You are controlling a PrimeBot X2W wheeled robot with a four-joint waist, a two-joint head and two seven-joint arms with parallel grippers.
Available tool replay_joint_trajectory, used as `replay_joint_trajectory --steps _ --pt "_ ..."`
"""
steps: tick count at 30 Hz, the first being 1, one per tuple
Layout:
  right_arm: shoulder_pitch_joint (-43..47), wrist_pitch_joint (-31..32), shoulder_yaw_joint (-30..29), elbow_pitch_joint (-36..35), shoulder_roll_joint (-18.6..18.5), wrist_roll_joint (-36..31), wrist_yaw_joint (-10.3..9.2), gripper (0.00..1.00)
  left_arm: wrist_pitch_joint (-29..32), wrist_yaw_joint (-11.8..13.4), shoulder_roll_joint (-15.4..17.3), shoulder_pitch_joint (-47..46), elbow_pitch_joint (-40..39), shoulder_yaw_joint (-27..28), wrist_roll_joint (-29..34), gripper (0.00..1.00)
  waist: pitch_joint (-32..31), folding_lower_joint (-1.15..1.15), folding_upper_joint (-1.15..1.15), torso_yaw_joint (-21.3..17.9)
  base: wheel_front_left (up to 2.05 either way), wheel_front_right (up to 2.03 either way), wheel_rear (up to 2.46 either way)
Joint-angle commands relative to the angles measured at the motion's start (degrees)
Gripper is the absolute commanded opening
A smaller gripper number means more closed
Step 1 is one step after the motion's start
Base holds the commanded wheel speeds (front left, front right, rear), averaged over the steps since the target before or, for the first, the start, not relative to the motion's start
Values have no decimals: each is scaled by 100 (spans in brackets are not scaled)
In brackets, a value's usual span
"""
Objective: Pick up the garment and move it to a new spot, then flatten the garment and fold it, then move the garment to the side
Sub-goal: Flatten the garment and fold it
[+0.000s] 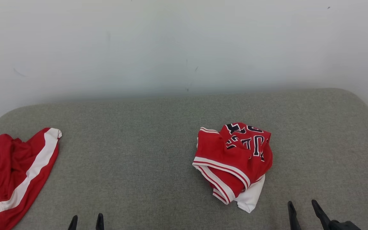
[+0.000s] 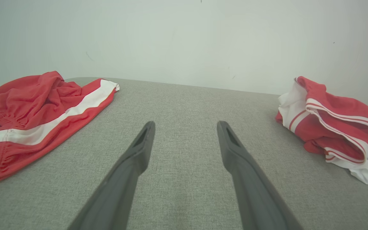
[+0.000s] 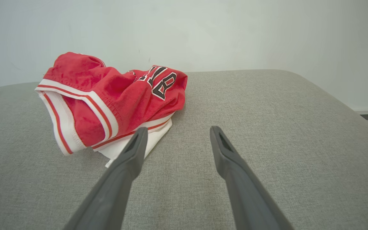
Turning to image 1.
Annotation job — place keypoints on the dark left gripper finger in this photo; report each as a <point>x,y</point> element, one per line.
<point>99,223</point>
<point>72,224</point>

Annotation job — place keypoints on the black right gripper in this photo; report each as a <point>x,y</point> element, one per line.
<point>343,226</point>

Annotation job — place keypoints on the red shorts white stripe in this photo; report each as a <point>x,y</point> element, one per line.
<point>2,166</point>

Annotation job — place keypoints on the red basketball jersey white sleeves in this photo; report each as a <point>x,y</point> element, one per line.
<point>232,153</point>

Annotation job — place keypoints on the grey fabric sofa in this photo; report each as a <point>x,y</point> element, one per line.
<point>145,153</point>

